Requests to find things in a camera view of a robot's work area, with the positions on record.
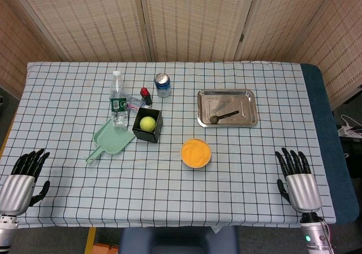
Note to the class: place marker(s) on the metal screen hinge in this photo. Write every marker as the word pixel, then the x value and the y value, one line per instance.
pixel 241 38

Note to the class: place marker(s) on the clear plastic water bottle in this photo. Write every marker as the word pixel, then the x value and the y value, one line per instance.
pixel 118 104

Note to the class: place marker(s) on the blue drink can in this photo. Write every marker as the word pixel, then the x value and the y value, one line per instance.
pixel 163 88

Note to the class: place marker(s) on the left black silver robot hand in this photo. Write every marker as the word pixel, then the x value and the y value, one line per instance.
pixel 17 191

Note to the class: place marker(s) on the dark blue padded table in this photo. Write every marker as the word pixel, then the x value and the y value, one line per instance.
pixel 325 118

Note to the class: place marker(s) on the black plastic spoon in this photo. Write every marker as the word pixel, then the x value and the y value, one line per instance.
pixel 214 119

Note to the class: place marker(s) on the clear plastic packet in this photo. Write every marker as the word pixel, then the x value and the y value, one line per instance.
pixel 133 102

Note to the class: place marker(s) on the light blue checked tablecloth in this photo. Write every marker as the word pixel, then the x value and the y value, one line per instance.
pixel 141 186

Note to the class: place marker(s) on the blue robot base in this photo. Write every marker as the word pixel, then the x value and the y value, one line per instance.
pixel 175 240

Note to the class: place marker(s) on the orange box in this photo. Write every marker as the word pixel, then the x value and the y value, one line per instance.
pixel 104 249

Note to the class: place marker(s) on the woven bamboo folding screen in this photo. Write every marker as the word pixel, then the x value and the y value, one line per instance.
pixel 198 19

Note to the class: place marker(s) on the rectangular steel tray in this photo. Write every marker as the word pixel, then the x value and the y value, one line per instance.
pixel 226 102

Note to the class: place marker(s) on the yellow-green tennis ball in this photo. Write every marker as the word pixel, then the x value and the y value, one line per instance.
pixel 147 123

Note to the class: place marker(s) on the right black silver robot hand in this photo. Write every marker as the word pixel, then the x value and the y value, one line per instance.
pixel 302 191

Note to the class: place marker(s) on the small black red-capped bottle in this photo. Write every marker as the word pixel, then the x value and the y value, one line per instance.
pixel 146 95

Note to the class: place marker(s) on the black open cube box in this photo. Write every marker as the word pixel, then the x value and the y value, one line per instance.
pixel 145 135

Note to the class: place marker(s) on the cream round bowl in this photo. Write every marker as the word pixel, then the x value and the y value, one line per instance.
pixel 195 167

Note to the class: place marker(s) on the green plastic dustpan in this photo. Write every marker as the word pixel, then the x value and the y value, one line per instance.
pixel 113 141

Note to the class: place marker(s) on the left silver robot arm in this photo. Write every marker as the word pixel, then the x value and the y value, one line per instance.
pixel 7 232

